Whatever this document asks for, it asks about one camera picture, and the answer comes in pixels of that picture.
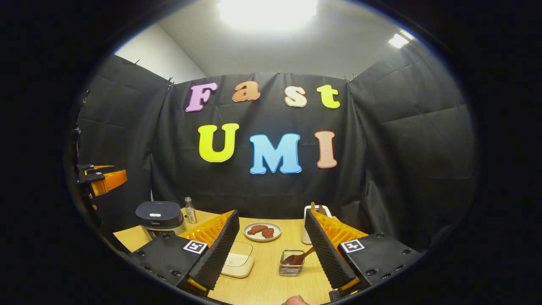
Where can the brown toast slice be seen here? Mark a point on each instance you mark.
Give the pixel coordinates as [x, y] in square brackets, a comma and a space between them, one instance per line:
[313, 207]
[322, 210]

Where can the white toaster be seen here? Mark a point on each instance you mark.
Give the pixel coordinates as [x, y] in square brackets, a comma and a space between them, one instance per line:
[305, 235]

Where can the small glass bottle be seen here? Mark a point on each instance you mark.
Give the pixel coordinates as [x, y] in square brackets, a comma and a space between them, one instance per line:
[191, 214]

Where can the large ceiling light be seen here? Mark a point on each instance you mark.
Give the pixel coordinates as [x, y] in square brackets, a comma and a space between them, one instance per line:
[266, 12]

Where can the dark grey rice cooker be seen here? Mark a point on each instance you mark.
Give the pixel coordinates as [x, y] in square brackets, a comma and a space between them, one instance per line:
[159, 216]

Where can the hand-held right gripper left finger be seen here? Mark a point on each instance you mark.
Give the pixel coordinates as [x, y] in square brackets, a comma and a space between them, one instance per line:
[218, 250]

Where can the white round plate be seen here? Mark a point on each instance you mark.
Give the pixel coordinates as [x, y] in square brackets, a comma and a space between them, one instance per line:
[277, 231]

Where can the small ceiling light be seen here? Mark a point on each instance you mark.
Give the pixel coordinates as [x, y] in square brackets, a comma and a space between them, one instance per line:
[400, 40]

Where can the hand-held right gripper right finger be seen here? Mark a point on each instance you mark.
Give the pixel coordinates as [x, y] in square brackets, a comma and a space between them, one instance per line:
[324, 250]

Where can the red meat piece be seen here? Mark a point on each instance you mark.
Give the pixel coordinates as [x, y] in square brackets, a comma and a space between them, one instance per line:
[256, 229]
[268, 233]

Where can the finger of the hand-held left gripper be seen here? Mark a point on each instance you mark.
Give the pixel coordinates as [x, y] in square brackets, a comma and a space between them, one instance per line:
[91, 167]
[112, 181]

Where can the brown wooden spoon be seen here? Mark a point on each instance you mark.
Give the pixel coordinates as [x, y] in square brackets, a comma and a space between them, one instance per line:
[296, 257]

